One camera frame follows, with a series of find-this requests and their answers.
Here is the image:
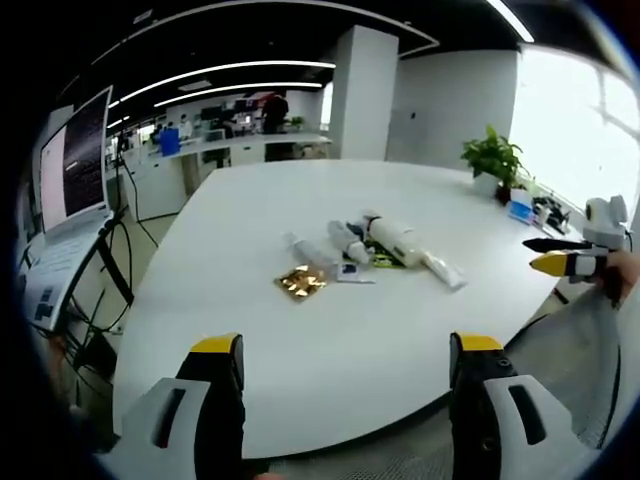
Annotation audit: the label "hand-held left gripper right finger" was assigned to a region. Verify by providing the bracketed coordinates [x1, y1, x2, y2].
[448, 331, 585, 480]

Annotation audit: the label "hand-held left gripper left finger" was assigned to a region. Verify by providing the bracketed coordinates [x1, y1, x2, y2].
[112, 332, 246, 480]

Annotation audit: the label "white skincare tube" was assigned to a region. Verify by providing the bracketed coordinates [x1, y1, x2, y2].
[423, 251, 470, 292]

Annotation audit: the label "large white skincare bottle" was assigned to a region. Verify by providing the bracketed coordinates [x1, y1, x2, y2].
[366, 213, 432, 270]

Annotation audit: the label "green skincare packet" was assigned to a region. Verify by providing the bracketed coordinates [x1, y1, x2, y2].
[364, 240, 407, 270]

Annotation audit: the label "gold foil skincare packet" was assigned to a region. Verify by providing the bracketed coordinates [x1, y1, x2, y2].
[273, 265, 330, 303]

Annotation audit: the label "white skincare sachet blue patch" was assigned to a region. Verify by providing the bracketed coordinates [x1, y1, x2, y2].
[335, 259, 377, 285]

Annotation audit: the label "plastic-wrapped white skincare bottle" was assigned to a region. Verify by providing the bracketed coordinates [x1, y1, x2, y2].
[326, 218, 374, 265]

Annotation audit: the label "clear plastic tube packet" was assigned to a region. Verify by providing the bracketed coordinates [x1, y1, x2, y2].
[285, 229, 337, 272]

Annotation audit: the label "person's right hand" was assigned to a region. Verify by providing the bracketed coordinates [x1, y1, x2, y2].
[601, 248, 640, 307]

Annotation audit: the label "black desk items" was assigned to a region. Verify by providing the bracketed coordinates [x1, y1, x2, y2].
[531, 195, 572, 235]

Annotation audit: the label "blue and white tissue box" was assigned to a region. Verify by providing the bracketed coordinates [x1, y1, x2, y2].
[507, 191, 537, 222]

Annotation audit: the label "green potted plant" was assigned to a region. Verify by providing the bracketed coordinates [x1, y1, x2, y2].
[459, 124, 527, 202]

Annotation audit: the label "black laptop stand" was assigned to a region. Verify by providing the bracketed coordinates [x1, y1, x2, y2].
[47, 212, 136, 386]

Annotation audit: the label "white office counter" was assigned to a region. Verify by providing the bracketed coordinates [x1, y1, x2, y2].
[118, 131, 334, 222]

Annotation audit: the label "open laptop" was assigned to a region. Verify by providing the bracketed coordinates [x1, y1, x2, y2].
[18, 84, 116, 332]

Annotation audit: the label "ceiling light strip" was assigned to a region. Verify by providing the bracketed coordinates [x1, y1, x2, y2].
[107, 59, 337, 109]
[153, 82, 325, 109]

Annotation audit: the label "black cable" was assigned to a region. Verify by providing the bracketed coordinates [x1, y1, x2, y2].
[113, 139, 161, 249]

